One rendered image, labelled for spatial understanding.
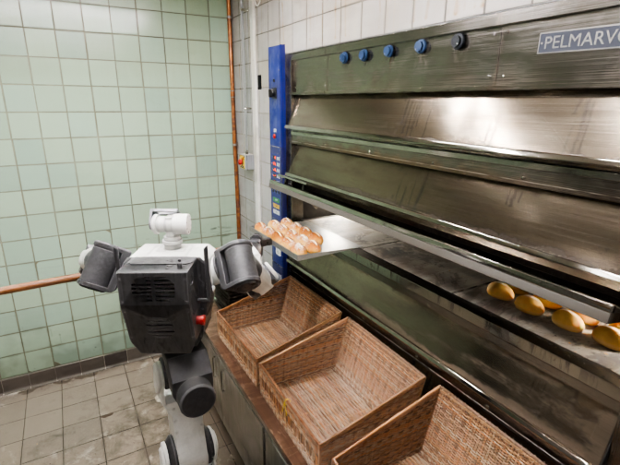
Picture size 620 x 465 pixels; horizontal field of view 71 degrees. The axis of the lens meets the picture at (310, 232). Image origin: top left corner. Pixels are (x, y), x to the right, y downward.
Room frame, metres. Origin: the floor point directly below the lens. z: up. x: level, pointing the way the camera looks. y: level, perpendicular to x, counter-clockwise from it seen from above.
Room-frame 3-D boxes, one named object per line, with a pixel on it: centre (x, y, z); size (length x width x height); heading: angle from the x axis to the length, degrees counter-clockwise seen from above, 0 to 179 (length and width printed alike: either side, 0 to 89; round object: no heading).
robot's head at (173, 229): (1.33, 0.44, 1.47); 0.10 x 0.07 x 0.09; 91
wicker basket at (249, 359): (2.08, 0.18, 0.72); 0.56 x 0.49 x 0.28; 30
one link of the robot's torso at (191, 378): (1.24, 0.41, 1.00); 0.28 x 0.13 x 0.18; 30
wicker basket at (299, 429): (1.56, -0.11, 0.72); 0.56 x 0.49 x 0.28; 28
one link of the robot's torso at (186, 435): (1.31, 0.44, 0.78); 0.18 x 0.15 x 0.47; 120
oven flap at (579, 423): (1.70, -0.34, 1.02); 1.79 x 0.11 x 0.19; 29
